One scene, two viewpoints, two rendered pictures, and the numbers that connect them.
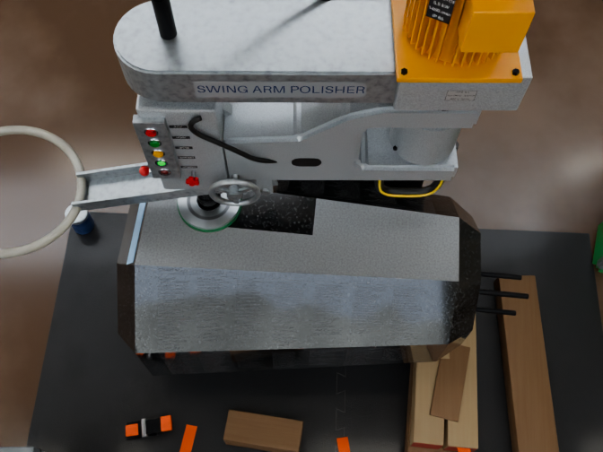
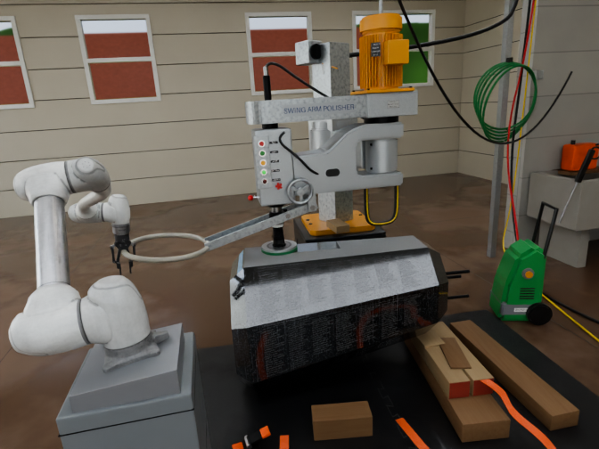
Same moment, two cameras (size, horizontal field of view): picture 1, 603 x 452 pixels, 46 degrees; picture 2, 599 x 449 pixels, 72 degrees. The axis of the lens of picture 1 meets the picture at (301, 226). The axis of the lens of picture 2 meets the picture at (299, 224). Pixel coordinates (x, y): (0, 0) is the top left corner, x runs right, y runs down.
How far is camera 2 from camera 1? 1.94 m
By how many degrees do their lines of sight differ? 49
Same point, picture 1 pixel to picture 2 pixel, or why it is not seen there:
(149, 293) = (253, 284)
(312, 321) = (356, 284)
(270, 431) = (346, 410)
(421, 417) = (446, 371)
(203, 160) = (283, 172)
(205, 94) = (287, 115)
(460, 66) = (389, 85)
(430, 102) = (381, 110)
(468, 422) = (478, 367)
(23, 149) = not seen: hidden behind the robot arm
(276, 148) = (318, 160)
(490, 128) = not seen: hidden behind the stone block
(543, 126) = not seen: hidden behind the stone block
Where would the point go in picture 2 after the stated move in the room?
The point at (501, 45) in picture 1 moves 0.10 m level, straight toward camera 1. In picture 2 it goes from (401, 58) to (402, 56)
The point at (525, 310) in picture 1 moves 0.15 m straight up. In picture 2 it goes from (475, 332) to (477, 312)
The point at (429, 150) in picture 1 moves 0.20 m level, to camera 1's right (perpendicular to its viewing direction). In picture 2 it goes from (387, 157) to (419, 154)
